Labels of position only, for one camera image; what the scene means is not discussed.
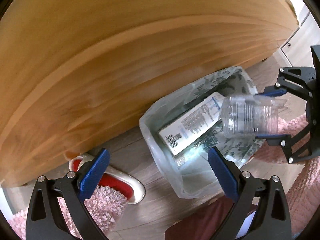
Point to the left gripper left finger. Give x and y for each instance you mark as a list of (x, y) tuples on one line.
[(45, 219)]

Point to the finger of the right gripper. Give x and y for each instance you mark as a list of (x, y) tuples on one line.
[(272, 92), (277, 139)]

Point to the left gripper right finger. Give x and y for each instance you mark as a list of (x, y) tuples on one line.
[(271, 219)]

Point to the clear plastic cup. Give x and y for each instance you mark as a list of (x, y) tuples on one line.
[(248, 116)]

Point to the white milk carton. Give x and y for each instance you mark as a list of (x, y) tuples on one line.
[(186, 129)]

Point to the white cabinet drawer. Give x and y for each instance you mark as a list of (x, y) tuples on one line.
[(297, 48)]

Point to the pink shaggy rug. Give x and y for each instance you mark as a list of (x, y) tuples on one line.
[(108, 204)]

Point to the dark red box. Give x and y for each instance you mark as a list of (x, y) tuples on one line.
[(203, 223)]

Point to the wooden bed footboard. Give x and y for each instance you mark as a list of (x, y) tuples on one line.
[(75, 73)]

